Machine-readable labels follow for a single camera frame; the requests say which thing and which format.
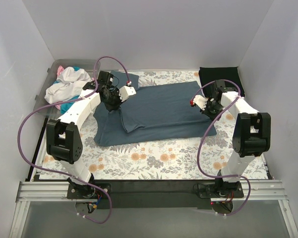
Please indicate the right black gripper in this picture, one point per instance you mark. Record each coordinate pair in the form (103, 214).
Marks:
(213, 113)

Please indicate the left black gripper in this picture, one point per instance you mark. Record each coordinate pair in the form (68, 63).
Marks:
(111, 105)

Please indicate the blue grey t shirt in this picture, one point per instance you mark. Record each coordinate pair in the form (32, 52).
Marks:
(154, 113)

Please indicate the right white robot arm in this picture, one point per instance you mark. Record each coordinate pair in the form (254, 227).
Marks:
(251, 136)

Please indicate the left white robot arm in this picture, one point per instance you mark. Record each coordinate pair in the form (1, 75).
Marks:
(63, 135)

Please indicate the folded black t shirt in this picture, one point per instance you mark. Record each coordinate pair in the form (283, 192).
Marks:
(207, 75)

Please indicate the white t shirt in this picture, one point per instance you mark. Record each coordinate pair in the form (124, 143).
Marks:
(68, 85)

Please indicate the floral table mat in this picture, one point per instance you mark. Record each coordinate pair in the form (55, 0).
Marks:
(163, 159)

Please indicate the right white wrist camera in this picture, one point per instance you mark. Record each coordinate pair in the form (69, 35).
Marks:
(199, 101)

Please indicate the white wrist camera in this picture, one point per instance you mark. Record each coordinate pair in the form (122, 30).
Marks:
(126, 92)
(199, 101)

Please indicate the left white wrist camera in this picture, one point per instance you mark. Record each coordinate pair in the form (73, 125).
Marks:
(126, 92)

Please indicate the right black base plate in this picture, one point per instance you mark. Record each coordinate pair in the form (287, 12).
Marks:
(216, 190)

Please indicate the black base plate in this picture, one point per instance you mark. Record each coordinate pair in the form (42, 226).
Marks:
(102, 192)
(216, 190)

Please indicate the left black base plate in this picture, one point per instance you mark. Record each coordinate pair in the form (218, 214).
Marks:
(102, 192)

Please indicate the aluminium frame rail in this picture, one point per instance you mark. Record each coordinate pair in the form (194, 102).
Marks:
(255, 189)

